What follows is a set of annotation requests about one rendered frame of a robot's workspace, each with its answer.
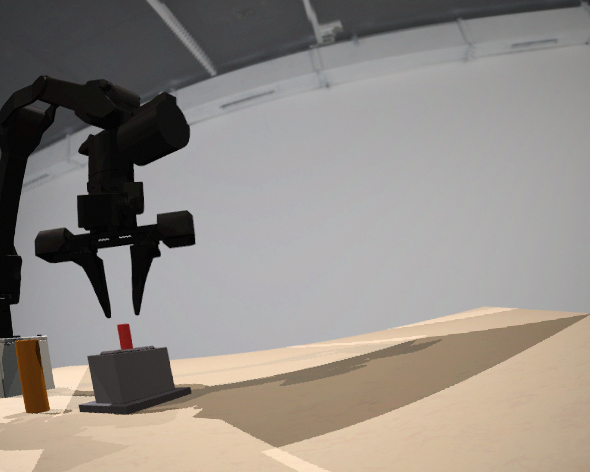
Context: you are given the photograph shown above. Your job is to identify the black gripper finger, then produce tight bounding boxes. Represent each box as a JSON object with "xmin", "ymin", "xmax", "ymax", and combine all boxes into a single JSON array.
[
  {"xmin": 68, "ymin": 251, "xmax": 111, "ymax": 318},
  {"xmin": 130, "ymin": 243, "xmax": 161, "ymax": 315}
]

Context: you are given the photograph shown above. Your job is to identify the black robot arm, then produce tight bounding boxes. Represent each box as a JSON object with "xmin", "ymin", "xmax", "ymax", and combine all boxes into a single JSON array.
[{"xmin": 0, "ymin": 75, "xmax": 190, "ymax": 339}]

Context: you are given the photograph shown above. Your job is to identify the red peg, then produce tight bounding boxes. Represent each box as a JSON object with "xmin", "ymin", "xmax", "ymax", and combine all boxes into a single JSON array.
[{"xmin": 117, "ymin": 324, "xmax": 133, "ymax": 350}]

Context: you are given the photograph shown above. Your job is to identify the orange-brown cylinder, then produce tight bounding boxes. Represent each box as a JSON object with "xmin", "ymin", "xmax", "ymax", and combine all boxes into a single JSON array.
[{"xmin": 15, "ymin": 339, "xmax": 50, "ymax": 414}]

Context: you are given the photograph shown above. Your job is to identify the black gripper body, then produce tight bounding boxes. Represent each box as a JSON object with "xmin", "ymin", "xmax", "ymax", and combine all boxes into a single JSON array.
[{"xmin": 35, "ymin": 170, "xmax": 195, "ymax": 263}]

